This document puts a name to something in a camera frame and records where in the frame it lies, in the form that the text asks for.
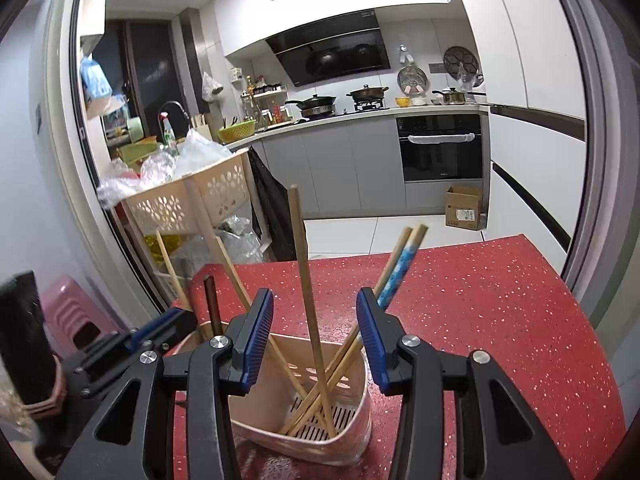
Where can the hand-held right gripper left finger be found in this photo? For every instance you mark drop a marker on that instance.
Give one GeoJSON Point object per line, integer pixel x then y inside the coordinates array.
{"type": "Point", "coordinates": [257, 345]}

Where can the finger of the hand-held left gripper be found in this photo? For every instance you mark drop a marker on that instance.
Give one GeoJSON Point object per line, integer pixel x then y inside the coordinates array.
{"type": "Point", "coordinates": [155, 327]}

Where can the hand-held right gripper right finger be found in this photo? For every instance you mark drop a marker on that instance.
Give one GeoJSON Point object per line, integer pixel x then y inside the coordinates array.
{"type": "Point", "coordinates": [372, 345]}

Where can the wooden chopstick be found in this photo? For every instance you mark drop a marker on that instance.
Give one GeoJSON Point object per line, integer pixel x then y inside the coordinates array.
{"type": "Point", "coordinates": [392, 255]}
{"type": "Point", "coordinates": [172, 272]}
{"type": "Point", "coordinates": [305, 285]}
{"type": "Point", "coordinates": [215, 245]}

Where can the dark brown chopstick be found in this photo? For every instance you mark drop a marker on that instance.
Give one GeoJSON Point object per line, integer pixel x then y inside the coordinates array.
{"type": "Point", "coordinates": [212, 305]}

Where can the beige plastic utensil holder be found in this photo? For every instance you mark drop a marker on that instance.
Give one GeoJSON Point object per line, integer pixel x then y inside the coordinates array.
{"type": "Point", "coordinates": [345, 410]}

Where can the blue patterned chopstick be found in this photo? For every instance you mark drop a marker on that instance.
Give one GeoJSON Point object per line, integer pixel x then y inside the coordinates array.
{"type": "Point", "coordinates": [400, 270]}

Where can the pink plastic stool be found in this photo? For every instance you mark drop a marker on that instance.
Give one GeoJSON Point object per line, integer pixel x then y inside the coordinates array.
{"type": "Point", "coordinates": [75, 310]}

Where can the yellow packet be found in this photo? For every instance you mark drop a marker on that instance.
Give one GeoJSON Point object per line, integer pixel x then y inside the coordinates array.
{"type": "Point", "coordinates": [167, 247]}

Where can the clear plastic bags in cart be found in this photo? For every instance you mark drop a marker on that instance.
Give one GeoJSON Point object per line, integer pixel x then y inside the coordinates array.
{"type": "Point", "coordinates": [242, 240]}

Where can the dark hanging cloth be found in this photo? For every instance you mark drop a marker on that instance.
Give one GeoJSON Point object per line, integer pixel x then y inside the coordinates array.
{"type": "Point", "coordinates": [272, 200]}

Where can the crumpled clear plastic bag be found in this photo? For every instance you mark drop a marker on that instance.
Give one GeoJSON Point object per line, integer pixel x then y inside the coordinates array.
{"type": "Point", "coordinates": [135, 180]}

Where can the beige plastic basket cart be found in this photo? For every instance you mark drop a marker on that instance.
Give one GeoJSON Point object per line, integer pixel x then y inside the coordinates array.
{"type": "Point", "coordinates": [220, 190]}

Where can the cardboard box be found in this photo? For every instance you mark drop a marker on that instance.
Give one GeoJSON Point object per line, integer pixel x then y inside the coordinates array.
{"type": "Point", "coordinates": [465, 207]}

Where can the grey base cabinets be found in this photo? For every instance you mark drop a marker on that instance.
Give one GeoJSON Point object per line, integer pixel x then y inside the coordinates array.
{"type": "Point", "coordinates": [325, 170]}

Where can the spray bottle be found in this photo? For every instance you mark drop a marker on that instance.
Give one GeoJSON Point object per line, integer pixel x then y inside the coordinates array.
{"type": "Point", "coordinates": [169, 135]}

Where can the wooden knife block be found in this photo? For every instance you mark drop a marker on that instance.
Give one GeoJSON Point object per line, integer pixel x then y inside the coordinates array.
{"type": "Point", "coordinates": [200, 127]}

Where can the black built-in oven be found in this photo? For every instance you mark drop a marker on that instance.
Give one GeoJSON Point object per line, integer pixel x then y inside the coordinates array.
{"type": "Point", "coordinates": [440, 147]}

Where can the green colander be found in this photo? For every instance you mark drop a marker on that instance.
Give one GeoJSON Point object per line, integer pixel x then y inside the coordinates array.
{"type": "Point", "coordinates": [237, 131]}

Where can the curved kitchen faucet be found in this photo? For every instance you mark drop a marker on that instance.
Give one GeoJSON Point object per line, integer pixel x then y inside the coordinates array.
{"type": "Point", "coordinates": [172, 107]}

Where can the spice rack with bottles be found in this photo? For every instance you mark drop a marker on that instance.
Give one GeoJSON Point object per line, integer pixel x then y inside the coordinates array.
{"type": "Point", "coordinates": [265, 102]}

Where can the yellow bowl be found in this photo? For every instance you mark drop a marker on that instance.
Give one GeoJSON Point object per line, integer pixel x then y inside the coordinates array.
{"type": "Point", "coordinates": [403, 101]}

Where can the white refrigerator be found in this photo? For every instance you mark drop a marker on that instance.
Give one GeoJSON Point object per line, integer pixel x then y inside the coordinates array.
{"type": "Point", "coordinates": [535, 160]}

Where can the hanging white plastic bag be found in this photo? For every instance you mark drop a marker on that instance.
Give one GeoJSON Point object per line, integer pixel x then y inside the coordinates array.
{"type": "Point", "coordinates": [210, 87]}

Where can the black wok with lid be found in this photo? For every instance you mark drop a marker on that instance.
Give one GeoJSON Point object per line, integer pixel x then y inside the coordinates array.
{"type": "Point", "coordinates": [312, 104]}

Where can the dark pot with lid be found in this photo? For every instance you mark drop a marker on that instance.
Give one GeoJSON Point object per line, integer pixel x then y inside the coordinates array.
{"type": "Point", "coordinates": [368, 94]}

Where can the blue packet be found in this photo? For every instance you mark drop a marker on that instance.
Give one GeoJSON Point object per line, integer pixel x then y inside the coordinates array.
{"type": "Point", "coordinates": [95, 80]}

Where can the small steel pot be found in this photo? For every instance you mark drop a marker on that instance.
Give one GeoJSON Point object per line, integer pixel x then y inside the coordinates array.
{"type": "Point", "coordinates": [449, 96]}

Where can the round metal steamer rack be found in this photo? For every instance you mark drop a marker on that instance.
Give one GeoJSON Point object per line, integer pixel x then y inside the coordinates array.
{"type": "Point", "coordinates": [412, 81]}

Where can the round dark egg pan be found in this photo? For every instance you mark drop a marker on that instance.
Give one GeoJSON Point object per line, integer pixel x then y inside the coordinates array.
{"type": "Point", "coordinates": [461, 62]}

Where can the black range hood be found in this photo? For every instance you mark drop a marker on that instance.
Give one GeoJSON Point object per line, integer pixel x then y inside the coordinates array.
{"type": "Point", "coordinates": [330, 50]}

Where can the grey door frame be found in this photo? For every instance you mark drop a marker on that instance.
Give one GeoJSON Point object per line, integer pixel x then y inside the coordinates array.
{"type": "Point", "coordinates": [65, 160]}

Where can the white wall cabinets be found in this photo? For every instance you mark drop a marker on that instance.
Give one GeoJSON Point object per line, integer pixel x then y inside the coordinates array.
{"type": "Point", "coordinates": [325, 0]}

